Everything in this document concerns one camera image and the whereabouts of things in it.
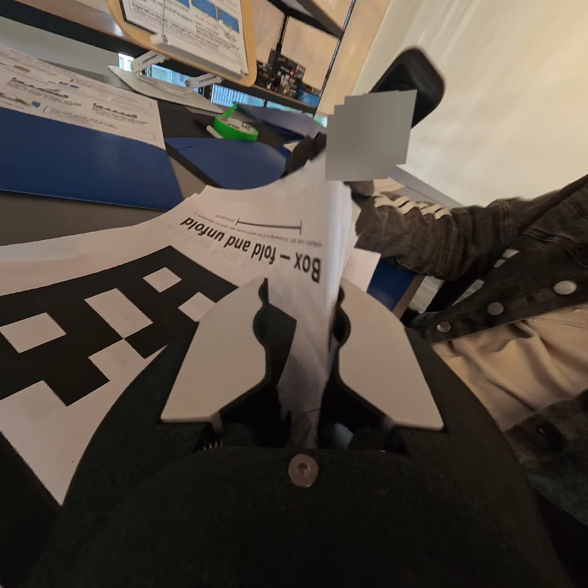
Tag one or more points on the row of dark product boxes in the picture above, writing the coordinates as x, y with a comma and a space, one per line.
285, 71

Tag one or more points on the white clipped instruction sheet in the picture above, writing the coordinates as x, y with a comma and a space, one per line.
183, 23

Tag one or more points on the white folding board stand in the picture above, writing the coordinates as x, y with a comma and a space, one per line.
151, 85

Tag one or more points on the black metal shelf rack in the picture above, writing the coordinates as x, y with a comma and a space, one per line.
321, 23

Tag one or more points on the green tape roll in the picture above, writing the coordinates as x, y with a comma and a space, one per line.
234, 132

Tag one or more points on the person's upper body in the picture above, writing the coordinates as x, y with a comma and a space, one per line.
505, 358

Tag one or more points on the blue flattened cardboard box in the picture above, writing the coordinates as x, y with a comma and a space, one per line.
229, 158
69, 160
395, 285

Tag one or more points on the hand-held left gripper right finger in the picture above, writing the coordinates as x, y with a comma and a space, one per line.
386, 367

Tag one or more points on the wooden document board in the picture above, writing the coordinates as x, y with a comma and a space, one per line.
250, 46

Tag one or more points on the person's right forearm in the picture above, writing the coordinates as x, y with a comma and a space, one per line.
413, 234

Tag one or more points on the black white marker pen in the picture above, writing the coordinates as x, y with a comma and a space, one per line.
209, 131

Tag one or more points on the dark desk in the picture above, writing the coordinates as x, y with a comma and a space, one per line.
69, 216

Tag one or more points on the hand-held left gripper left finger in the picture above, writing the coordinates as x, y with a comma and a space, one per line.
220, 358

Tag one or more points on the white printed paper stack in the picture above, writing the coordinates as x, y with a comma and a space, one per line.
138, 239

